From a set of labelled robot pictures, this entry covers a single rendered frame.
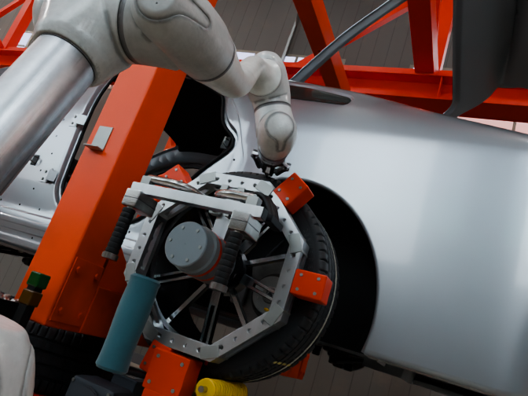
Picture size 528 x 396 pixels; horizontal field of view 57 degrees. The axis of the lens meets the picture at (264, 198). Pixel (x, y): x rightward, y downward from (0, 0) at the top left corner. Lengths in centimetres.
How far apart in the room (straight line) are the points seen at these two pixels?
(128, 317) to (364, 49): 631
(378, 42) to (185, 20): 665
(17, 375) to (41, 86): 41
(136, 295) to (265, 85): 66
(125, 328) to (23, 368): 86
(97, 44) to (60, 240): 96
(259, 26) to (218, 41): 721
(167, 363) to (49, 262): 52
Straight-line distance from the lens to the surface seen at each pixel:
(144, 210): 139
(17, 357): 53
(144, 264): 160
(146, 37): 79
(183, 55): 78
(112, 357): 139
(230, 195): 126
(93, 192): 166
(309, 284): 131
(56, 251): 166
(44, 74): 77
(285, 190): 142
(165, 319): 156
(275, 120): 122
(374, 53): 724
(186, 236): 132
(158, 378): 144
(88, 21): 82
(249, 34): 797
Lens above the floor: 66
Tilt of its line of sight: 17 degrees up
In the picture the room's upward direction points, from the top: 19 degrees clockwise
